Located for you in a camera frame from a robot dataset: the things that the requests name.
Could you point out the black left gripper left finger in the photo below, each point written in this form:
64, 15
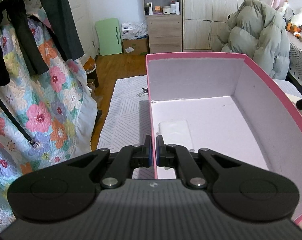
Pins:
122, 164

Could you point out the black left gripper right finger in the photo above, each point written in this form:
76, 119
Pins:
180, 159

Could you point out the white remote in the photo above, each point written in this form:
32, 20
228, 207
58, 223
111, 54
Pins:
176, 132

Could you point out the pink cardboard box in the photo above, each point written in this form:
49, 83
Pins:
188, 75

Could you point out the white patterned table cloth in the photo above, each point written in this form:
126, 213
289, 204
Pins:
127, 114

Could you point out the floral quilt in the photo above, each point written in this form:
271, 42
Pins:
44, 119

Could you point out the brown cardboard box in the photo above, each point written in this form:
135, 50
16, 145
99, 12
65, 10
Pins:
136, 47

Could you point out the green folding table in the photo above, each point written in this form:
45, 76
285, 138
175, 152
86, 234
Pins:
109, 36

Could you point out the white jar on shelf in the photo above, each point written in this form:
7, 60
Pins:
166, 10

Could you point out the grey-green puffer jacket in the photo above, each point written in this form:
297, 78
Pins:
258, 31

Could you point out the light wooden wardrobe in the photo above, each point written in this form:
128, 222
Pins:
203, 20

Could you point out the wooden shelf cabinet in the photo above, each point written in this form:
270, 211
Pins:
164, 31

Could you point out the white plush goose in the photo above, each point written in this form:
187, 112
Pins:
296, 19

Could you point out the dark hanging clothes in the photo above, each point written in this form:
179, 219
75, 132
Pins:
63, 27

